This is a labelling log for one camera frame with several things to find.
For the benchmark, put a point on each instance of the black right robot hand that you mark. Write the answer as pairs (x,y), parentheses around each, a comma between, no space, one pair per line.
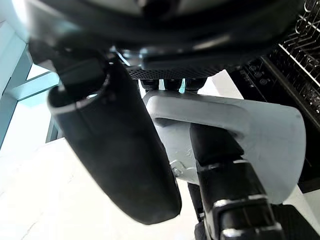
(117,150)

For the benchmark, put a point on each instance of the black dishwasher door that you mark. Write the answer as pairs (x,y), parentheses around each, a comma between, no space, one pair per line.
(280,87)

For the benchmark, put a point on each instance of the dark robot foot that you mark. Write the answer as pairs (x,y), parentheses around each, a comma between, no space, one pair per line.
(300,222)

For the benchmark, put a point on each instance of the teal glass window frame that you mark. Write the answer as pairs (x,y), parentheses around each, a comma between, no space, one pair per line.
(22,82)

